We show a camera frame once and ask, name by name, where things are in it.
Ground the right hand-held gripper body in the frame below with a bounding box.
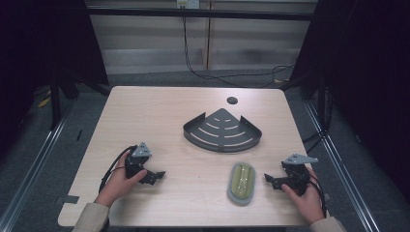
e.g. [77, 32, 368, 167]
[279, 153, 319, 197]

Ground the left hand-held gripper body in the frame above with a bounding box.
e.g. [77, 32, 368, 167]
[124, 141, 153, 186]

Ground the person's right hand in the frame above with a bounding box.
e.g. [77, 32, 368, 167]
[280, 166, 327, 226]

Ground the person's left hand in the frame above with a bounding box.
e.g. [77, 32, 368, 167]
[94, 159, 148, 208]

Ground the green soap bar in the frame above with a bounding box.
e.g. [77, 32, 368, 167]
[230, 163, 254, 195]

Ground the black metal corner shelf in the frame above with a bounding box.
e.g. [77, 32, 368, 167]
[182, 107, 263, 154]

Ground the grey floor tape piece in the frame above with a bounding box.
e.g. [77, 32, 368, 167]
[55, 194, 80, 205]

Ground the black metal stand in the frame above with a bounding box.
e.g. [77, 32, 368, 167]
[48, 75, 63, 131]

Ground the dark curtain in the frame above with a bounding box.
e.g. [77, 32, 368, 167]
[288, 0, 410, 202]
[0, 0, 110, 156]

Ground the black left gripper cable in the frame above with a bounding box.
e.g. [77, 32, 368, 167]
[98, 145, 138, 194]

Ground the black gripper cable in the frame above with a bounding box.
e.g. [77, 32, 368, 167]
[98, 145, 138, 194]
[307, 173, 329, 219]

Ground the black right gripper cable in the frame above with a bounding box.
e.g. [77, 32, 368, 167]
[307, 173, 329, 219]

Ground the black floor cable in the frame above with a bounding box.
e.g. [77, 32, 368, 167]
[301, 86, 335, 155]

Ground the metal floor rail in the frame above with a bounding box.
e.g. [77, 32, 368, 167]
[304, 101, 385, 232]
[0, 105, 75, 232]

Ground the black hanging wall cable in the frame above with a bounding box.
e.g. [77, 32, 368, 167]
[182, 7, 296, 89]

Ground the black horizontal frame bar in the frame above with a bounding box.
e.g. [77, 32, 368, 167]
[86, 7, 319, 22]

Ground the white wall socket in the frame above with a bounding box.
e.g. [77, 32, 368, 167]
[175, 0, 201, 10]

